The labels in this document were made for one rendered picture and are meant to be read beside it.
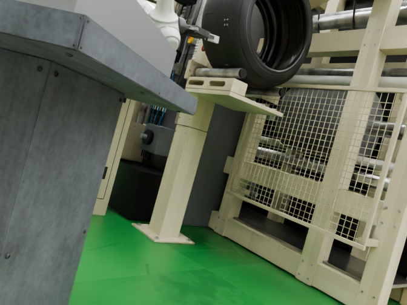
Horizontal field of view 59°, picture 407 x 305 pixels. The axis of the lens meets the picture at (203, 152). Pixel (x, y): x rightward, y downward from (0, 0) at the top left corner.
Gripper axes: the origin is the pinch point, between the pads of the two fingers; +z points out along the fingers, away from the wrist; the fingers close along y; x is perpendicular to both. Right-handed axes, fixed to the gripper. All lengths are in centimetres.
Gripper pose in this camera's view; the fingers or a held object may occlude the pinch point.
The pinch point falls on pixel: (212, 38)
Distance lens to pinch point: 167.7
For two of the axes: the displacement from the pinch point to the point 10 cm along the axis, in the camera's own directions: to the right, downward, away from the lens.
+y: -6.0, -1.8, 7.8
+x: -1.6, 9.8, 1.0
